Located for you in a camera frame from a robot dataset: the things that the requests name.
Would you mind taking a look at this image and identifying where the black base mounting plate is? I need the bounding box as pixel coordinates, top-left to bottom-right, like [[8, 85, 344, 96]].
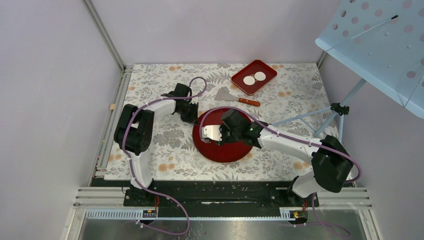
[[91, 177, 355, 220]]

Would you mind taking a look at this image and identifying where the right round dumpling wrapper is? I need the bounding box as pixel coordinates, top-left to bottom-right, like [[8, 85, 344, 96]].
[[254, 71, 267, 82]]

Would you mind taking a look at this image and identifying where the purple cable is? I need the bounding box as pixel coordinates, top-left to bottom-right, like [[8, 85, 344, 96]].
[[120, 76, 208, 237], [198, 106, 363, 239]]

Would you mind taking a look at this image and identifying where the round red tray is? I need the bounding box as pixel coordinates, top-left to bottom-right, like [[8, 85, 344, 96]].
[[192, 107, 253, 163]]

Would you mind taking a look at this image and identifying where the floral patterned table mat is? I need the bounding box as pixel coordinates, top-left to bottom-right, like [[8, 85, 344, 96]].
[[104, 63, 354, 182]]

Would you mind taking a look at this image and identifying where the round dumpling wrapper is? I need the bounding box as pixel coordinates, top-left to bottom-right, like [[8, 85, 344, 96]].
[[243, 75, 256, 86], [254, 71, 267, 82]]

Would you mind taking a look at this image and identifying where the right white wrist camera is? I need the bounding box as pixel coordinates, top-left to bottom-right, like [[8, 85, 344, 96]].
[[201, 125, 222, 143]]

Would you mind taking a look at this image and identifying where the left round dumpling wrapper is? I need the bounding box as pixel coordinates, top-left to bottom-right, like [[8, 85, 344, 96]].
[[243, 75, 256, 86]]

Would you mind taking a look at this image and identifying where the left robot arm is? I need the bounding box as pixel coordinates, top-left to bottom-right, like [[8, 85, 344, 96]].
[[113, 83, 199, 206]]

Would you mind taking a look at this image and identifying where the red rectangular tray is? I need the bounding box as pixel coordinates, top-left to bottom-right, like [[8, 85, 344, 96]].
[[231, 59, 278, 96]]

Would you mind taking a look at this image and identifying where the light blue tripod stand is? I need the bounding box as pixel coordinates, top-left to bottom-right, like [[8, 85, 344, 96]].
[[269, 78, 368, 138]]

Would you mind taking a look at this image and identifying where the light blue perforated panel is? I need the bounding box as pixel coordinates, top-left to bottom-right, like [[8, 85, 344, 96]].
[[315, 0, 424, 118]]

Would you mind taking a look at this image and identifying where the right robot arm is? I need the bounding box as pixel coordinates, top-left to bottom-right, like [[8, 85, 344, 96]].
[[202, 109, 353, 206]]

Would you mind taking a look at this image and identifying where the scraper with orange handle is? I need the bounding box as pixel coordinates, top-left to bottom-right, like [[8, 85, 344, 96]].
[[214, 87, 261, 107]]

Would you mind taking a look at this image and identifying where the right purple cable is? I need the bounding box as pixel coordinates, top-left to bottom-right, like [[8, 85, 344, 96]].
[[198, 106, 363, 239]]

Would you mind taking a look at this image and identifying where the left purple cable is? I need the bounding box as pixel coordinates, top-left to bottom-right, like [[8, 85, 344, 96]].
[[120, 76, 208, 237]]

